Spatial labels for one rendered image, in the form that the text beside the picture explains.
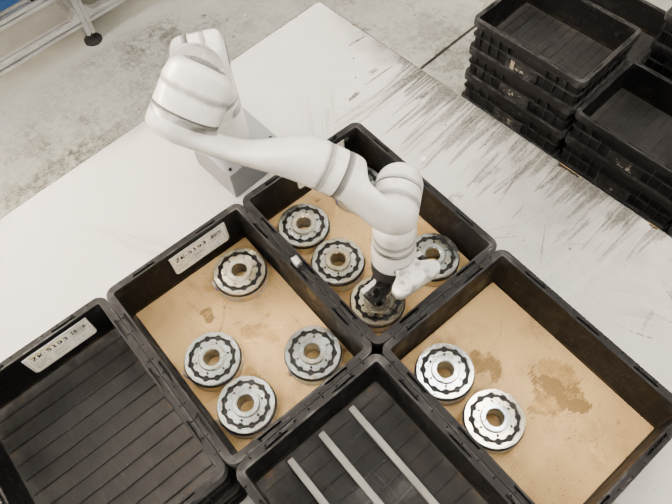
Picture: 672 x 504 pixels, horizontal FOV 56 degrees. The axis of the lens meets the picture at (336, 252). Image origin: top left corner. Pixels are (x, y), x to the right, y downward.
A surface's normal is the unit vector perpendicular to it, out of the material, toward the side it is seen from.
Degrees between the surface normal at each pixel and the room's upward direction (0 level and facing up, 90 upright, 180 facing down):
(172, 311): 0
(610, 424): 0
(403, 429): 0
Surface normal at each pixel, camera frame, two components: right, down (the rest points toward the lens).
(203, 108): 0.48, 0.49
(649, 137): -0.04, -0.49
